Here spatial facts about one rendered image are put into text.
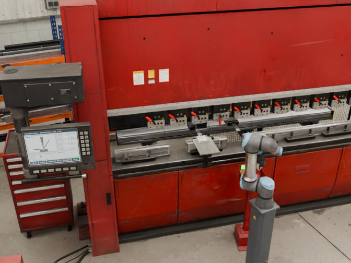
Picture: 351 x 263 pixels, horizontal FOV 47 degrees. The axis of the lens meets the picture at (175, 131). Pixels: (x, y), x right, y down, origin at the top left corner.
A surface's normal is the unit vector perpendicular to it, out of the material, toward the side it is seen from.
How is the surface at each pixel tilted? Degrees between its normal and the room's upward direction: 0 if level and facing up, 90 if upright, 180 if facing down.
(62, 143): 90
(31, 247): 0
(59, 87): 90
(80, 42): 90
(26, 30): 90
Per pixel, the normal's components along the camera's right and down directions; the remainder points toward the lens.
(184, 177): 0.24, 0.47
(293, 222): 0.00, -0.88
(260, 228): -0.33, 0.46
